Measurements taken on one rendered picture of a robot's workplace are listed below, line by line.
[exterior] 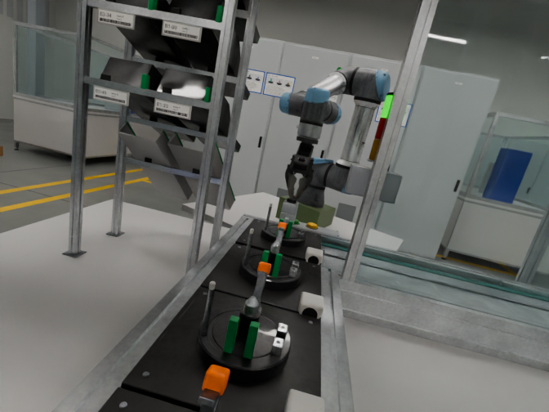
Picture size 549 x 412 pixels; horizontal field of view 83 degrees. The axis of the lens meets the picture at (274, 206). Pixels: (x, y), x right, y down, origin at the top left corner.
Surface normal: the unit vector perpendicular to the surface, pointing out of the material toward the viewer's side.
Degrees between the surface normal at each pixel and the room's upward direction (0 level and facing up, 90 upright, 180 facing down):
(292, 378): 0
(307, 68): 90
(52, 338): 0
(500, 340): 90
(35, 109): 90
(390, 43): 90
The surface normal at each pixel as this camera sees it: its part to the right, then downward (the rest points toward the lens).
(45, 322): 0.20, -0.95
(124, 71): -0.20, -0.24
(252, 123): -0.19, 0.21
